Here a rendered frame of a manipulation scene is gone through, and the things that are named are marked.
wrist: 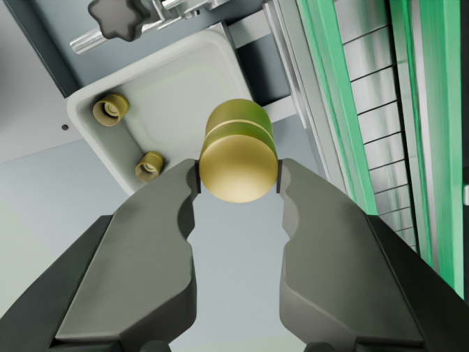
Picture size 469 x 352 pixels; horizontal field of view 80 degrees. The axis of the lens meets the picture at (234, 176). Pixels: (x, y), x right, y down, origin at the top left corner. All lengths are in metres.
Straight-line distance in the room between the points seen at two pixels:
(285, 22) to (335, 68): 0.09
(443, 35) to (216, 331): 0.80
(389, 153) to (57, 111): 0.44
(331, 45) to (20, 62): 0.39
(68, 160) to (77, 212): 0.12
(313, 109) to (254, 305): 0.56
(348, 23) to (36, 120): 0.42
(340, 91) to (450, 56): 0.08
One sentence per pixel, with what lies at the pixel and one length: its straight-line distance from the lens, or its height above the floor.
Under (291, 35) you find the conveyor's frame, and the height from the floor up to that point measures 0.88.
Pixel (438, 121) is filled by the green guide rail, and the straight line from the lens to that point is 0.29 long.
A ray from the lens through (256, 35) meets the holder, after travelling 0.42.
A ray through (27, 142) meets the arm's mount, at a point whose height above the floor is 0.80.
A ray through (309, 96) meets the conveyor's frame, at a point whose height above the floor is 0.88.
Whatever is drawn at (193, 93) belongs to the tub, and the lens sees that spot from 0.43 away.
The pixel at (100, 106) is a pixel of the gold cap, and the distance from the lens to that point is 0.45.
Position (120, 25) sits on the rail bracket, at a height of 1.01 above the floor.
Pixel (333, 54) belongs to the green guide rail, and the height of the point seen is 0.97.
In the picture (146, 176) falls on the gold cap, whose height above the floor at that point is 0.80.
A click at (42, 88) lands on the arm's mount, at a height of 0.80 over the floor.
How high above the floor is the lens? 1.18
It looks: 58 degrees down
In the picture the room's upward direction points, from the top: 178 degrees counter-clockwise
